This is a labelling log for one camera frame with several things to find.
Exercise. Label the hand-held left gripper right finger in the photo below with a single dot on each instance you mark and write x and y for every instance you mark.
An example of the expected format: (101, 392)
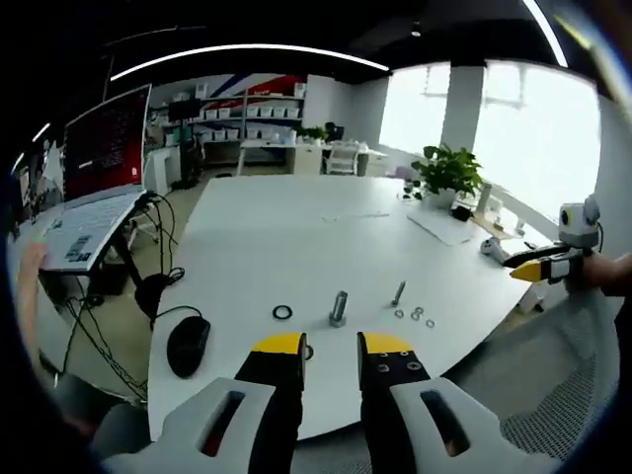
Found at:
(410, 419)

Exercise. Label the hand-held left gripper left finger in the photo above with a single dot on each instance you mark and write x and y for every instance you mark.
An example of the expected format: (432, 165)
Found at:
(232, 419)

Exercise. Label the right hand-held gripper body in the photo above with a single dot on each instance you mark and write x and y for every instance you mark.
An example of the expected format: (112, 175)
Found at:
(577, 227)

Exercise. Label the black washer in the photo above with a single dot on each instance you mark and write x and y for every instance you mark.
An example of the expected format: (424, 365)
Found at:
(274, 312)

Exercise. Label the small metal threaded stud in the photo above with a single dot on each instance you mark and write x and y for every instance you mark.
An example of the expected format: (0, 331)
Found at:
(399, 292)

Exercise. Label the large metal threaded stud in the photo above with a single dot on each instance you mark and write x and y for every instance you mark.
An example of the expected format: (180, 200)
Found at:
(339, 306)

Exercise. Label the white handheld controller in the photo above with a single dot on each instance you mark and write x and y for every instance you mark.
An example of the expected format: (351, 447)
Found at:
(492, 248)

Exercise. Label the white cylinder bottle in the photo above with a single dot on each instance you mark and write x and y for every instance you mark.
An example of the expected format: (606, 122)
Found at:
(484, 197)

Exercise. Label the black computer mouse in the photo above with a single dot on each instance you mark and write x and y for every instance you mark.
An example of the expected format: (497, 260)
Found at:
(188, 346)

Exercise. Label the small black object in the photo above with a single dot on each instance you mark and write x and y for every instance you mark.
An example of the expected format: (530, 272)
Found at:
(461, 213)

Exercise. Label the white paper sheet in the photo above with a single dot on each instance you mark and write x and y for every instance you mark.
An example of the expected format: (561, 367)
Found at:
(444, 227)

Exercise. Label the grey mesh office chair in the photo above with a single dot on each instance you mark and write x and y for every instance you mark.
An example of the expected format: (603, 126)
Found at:
(558, 375)

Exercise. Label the white plant pot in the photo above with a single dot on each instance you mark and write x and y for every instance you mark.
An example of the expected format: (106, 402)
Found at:
(442, 197)

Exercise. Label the green potted plant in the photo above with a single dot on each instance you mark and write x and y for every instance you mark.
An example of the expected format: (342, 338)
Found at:
(451, 170)

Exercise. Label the storage shelving unit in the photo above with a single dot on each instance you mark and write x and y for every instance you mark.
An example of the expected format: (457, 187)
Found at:
(232, 116)

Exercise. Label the silver laptop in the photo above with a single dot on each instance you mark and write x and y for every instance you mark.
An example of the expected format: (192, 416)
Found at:
(106, 143)

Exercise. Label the curved ceiling light strip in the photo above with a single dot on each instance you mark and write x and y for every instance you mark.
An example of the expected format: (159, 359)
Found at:
(247, 48)

